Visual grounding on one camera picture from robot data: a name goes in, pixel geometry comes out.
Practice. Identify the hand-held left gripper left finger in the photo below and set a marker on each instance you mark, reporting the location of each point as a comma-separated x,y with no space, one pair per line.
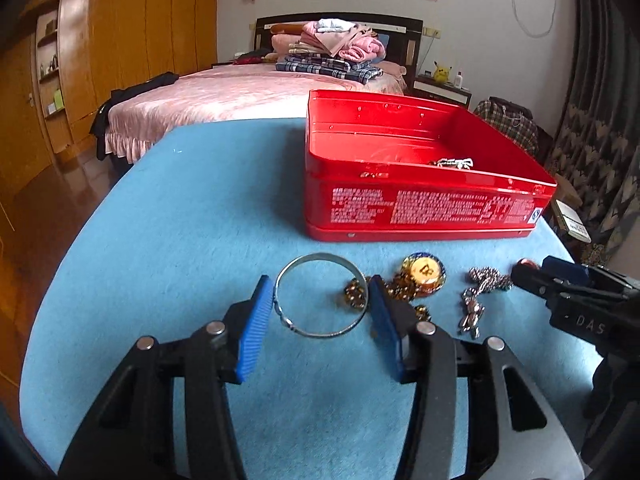
255,332

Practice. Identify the grey patterned curtain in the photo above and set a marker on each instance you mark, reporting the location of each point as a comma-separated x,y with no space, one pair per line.
600,110

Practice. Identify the white book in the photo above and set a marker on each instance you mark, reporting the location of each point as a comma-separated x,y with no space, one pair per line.
572,220

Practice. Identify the wooden door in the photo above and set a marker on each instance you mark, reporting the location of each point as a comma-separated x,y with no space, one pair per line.
20,110

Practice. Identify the silver metal watch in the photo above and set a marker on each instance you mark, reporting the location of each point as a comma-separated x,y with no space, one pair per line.
452,162

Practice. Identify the bed with pink cover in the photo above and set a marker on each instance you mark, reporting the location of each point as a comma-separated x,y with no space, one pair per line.
225,95

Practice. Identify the plaid bag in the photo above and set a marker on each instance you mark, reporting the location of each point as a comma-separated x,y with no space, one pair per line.
505,125

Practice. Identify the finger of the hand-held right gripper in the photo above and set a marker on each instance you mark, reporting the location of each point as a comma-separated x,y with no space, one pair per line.
565,267
530,279

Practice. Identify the pink folded clothes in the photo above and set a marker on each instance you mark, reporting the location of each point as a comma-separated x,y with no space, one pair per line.
360,50

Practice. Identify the dark nightstand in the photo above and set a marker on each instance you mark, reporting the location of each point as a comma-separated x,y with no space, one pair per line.
442,91

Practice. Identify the green box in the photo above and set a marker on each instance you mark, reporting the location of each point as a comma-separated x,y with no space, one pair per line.
58,100

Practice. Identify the wide silver bangle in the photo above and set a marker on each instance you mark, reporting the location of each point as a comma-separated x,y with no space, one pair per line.
320,258

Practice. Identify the wall socket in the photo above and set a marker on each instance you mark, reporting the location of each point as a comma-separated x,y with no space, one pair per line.
431,32

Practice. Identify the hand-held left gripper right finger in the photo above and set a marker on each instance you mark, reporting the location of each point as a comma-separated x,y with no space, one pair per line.
385,332

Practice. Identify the light blue garment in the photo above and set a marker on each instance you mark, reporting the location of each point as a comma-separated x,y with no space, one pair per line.
335,24

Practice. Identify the yellow plush toy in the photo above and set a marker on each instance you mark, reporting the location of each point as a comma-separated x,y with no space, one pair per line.
441,72

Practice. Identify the blue table cloth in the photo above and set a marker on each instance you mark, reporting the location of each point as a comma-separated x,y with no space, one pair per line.
200,210

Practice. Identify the wooden wardrobe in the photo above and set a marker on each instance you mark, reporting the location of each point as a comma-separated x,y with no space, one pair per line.
150,20

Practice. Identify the black jacket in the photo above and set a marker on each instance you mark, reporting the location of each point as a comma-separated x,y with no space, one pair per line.
135,92

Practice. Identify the blue plaid folded cloth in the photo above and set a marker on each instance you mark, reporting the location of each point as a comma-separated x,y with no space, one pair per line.
325,67

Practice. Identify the pink folded blanket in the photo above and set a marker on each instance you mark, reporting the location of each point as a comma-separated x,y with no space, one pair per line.
287,44

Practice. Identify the dark red cloth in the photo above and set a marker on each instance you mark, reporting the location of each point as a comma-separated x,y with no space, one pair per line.
250,57

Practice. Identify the red metal tin box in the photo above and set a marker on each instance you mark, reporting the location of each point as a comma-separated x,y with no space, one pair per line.
425,210

